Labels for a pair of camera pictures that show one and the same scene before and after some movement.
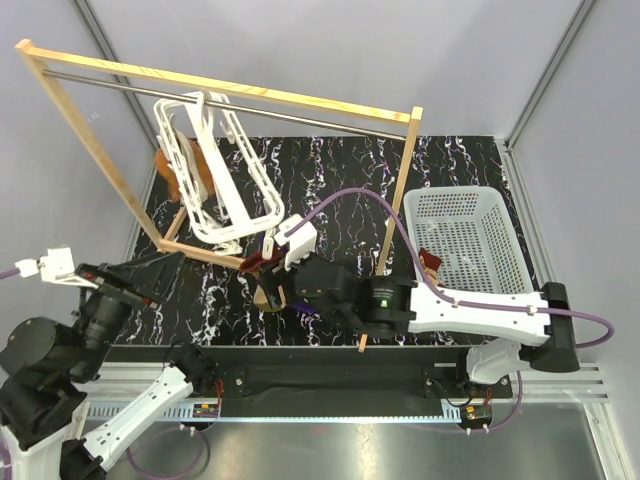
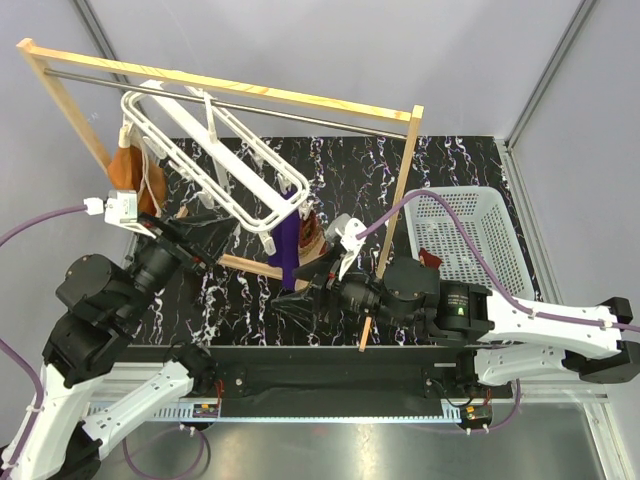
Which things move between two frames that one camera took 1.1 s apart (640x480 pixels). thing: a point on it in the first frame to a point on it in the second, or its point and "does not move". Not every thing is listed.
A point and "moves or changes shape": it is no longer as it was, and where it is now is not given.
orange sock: (163, 168) to (130, 169)
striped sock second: (430, 264) does not move
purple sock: (299, 305) moves or changes shape
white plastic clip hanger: (222, 186) moves or changes shape
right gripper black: (275, 277) to (305, 305)
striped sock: (250, 263) to (312, 242)
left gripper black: (146, 279) to (198, 239)
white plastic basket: (471, 231) does not move
